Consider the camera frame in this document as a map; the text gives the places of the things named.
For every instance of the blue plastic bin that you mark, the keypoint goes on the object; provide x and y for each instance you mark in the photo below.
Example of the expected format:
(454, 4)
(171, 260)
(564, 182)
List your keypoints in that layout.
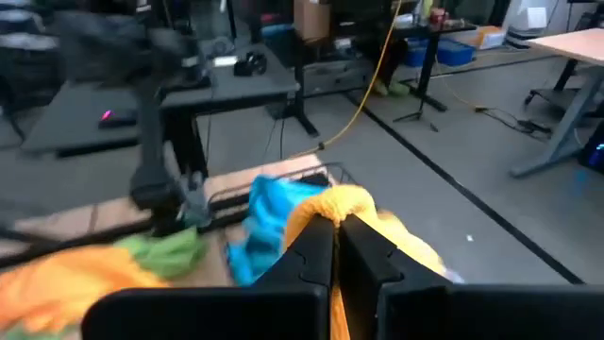
(455, 54)
(415, 54)

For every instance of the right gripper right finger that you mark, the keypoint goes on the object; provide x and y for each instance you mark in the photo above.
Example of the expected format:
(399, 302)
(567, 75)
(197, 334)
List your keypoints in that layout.
(424, 307)

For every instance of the blue microfiber towel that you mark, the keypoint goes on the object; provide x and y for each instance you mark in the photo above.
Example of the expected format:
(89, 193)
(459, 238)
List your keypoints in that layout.
(264, 226)

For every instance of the orange microfiber towel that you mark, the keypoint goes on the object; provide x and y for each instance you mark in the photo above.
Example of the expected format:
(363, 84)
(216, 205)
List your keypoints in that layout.
(340, 200)
(71, 283)

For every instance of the green plush toy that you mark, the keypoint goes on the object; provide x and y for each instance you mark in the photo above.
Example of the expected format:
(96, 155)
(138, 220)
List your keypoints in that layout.
(165, 255)

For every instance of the green microfiber towel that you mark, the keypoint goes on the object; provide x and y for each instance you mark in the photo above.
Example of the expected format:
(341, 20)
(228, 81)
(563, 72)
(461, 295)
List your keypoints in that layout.
(28, 335)

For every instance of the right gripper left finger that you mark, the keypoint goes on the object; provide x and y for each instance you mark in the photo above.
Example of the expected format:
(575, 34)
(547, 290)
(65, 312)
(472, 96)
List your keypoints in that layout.
(283, 307)

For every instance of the black computer tower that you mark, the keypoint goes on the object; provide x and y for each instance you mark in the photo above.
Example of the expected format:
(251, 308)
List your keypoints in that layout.
(594, 151)

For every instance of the grey drawer unit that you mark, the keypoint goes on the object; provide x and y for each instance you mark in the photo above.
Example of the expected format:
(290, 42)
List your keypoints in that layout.
(335, 78)

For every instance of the grey desk with mouse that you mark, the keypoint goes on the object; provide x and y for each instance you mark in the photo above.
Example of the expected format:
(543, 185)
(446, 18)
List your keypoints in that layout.
(66, 118)

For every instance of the black clamp device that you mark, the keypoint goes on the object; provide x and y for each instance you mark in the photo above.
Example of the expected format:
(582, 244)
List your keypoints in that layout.
(250, 63)

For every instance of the white table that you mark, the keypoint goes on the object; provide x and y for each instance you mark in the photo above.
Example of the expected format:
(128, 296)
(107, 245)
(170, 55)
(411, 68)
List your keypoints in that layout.
(575, 45)

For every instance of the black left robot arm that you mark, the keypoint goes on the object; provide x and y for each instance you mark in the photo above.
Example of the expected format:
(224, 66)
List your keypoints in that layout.
(151, 132)

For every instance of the black office chair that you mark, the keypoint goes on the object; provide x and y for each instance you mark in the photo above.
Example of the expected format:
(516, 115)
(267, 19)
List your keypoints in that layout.
(28, 42)

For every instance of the black desk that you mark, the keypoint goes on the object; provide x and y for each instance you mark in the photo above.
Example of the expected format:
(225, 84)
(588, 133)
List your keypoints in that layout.
(424, 32)

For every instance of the person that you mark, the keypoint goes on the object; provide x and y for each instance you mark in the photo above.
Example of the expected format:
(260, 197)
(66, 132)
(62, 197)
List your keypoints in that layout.
(396, 87)

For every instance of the cardboard box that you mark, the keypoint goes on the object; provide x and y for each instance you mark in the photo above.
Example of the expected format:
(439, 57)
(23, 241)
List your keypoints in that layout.
(311, 21)

